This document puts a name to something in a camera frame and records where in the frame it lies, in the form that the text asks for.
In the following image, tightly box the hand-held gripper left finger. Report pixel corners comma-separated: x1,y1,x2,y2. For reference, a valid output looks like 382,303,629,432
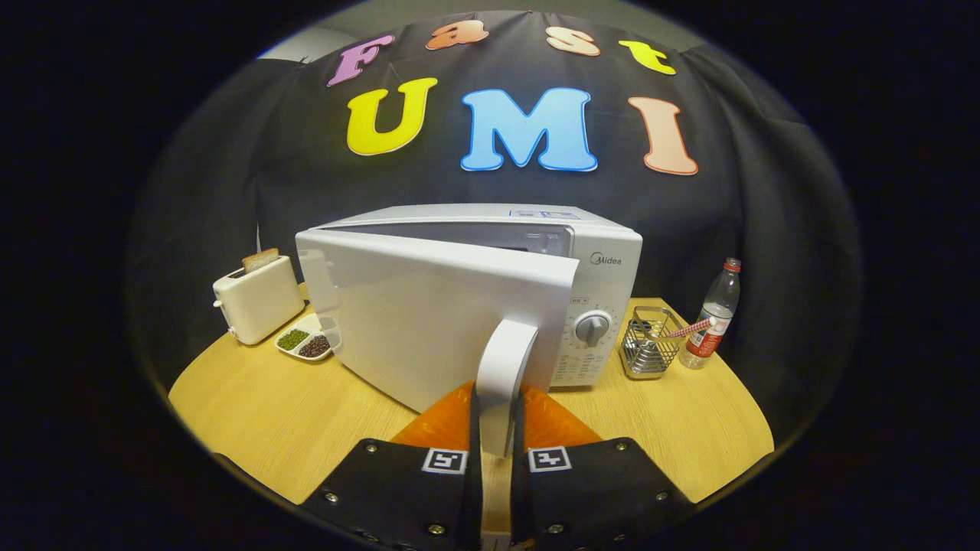
301,381,485,551

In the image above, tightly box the red white striped straw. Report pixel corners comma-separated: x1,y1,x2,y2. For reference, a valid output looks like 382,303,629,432
665,316,716,340

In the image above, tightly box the white toaster oven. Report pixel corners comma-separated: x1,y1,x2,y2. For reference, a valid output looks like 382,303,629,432
296,203,644,460

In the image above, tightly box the white divided bean dish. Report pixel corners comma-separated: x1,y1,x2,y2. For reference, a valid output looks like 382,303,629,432
275,312,341,362

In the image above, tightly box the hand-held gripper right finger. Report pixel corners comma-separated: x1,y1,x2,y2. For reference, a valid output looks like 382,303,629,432
509,385,697,551

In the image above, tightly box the white bread toaster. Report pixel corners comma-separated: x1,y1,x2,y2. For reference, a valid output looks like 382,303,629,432
213,256,305,346

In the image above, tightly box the metal wire basket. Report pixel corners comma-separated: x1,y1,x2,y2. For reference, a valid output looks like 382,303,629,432
619,306,684,381

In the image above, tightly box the clear bottle with red label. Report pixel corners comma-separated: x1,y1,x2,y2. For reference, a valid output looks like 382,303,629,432
678,258,742,370

